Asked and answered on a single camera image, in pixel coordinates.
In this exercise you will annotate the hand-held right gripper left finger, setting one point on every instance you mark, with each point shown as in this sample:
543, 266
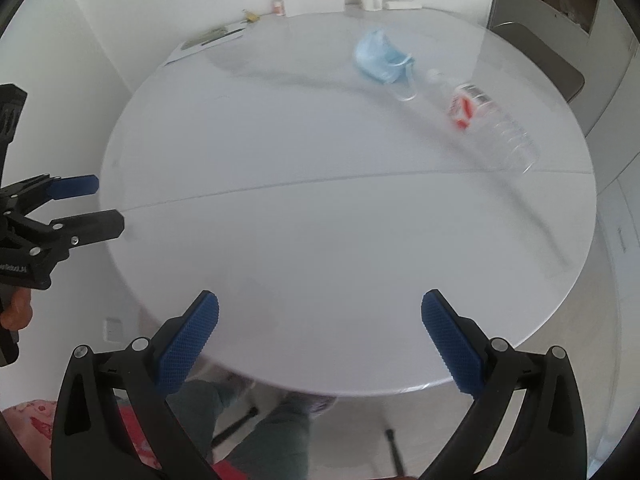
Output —
190, 345

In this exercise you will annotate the black chair leg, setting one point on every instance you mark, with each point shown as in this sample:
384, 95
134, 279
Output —
395, 452
235, 426

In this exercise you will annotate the clear plastic bottle red label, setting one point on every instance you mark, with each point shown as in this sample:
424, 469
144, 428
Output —
470, 105

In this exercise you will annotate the person's left hand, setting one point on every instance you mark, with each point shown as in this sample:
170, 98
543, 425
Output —
17, 310

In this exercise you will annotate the person's right leg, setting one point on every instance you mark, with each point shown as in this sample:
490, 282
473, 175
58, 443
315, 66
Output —
280, 440

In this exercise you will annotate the blue face mask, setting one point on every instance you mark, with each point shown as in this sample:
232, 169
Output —
375, 55

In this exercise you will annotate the white paper sheet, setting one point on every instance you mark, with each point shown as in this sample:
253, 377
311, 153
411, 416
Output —
205, 42

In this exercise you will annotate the person's left leg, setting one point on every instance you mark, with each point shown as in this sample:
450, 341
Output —
205, 405

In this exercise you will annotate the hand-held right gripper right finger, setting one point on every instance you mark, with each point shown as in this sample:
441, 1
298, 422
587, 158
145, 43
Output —
450, 345

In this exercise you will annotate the red plastic bag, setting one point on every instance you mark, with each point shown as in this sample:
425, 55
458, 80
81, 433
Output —
30, 425

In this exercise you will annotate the white box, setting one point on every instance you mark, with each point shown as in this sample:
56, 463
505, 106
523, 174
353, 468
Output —
312, 2

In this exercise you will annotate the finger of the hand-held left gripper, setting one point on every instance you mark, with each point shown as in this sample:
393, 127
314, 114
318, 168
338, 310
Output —
75, 186
97, 226

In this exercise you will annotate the white wall socket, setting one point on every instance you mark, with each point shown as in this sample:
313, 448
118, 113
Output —
112, 329

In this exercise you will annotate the person's leg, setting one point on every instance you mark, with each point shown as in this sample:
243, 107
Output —
280, 440
205, 405

